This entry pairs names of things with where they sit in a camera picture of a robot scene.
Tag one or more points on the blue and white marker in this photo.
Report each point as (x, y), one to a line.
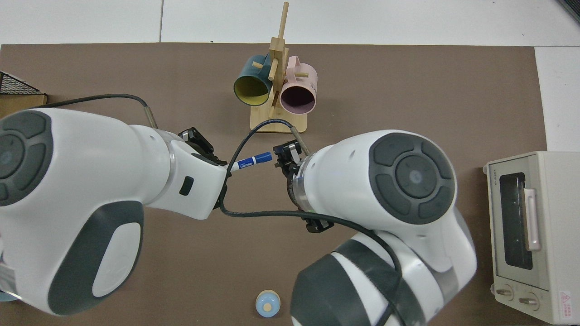
(253, 160)

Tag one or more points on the pink cup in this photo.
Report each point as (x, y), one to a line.
(300, 85)

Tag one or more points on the dark teal cup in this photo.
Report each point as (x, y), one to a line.
(248, 70)

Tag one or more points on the wooden cup stand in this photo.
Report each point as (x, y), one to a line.
(277, 45)

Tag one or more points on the brown table cloth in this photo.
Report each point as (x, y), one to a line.
(408, 90)

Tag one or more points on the small blue round bell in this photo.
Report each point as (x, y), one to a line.
(268, 304)

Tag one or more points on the pale toaster oven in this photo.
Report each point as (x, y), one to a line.
(557, 203)

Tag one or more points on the black ribbed object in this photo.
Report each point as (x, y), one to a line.
(571, 8)

